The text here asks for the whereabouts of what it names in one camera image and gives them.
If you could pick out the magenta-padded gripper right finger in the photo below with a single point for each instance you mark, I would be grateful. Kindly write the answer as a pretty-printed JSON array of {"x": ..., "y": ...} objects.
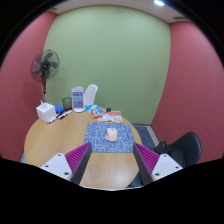
[{"x": 165, "y": 166}]

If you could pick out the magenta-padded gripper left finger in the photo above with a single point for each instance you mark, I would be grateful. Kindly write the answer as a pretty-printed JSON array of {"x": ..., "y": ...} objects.
[{"x": 56, "y": 165}]

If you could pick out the beige computer mouse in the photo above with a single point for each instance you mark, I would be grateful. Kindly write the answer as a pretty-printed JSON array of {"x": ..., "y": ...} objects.
[{"x": 111, "y": 134}]

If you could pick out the grey-blue patterned mouse pad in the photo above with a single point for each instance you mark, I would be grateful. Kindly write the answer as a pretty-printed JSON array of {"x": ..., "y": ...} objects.
[{"x": 96, "y": 140}]

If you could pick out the black office chair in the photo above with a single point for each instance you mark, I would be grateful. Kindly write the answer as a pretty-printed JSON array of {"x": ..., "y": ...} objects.
[{"x": 186, "y": 146}]

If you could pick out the white marker with red cap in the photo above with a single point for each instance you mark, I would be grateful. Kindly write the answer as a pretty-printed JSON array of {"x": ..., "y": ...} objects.
[{"x": 54, "y": 118}]

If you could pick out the white marker with black cap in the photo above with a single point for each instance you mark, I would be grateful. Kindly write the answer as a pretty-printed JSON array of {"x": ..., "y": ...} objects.
[{"x": 65, "y": 114}]

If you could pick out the white tissue box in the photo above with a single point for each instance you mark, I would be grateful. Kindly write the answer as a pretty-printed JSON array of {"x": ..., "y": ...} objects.
[{"x": 46, "y": 112}]

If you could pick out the blue whiteboard eraser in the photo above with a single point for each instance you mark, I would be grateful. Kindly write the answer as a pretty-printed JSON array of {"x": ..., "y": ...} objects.
[{"x": 59, "y": 109}]

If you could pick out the black mesh pen cup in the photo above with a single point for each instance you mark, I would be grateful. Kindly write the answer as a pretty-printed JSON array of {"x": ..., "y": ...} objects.
[{"x": 66, "y": 103}]

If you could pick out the blue snack packet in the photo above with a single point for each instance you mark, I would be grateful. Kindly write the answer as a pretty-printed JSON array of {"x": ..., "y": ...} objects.
[{"x": 90, "y": 108}]

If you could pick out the white and red snack packet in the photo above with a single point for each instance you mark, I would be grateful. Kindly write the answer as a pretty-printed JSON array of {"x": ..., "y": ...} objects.
[{"x": 105, "y": 117}]

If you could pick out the white blue-printed sign stand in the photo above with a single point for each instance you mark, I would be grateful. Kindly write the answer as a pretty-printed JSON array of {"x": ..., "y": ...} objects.
[{"x": 77, "y": 99}]

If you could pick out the orange and yellow snack packet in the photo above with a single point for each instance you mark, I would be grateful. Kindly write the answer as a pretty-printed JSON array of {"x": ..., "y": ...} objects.
[{"x": 116, "y": 117}]

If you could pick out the small black round object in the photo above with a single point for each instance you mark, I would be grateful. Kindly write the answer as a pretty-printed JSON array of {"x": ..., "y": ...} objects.
[{"x": 108, "y": 109}]

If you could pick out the white plastic chair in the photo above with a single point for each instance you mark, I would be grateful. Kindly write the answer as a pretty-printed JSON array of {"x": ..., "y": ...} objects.
[{"x": 90, "y": 95}]

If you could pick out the black and red standing fan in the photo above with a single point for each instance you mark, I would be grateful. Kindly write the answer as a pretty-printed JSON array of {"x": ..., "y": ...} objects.
[{"x": 45, "y": 66}]

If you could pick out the ceiling light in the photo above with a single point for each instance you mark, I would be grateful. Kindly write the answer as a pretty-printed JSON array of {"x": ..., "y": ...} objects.
[{"x": 159, "y": 2}]

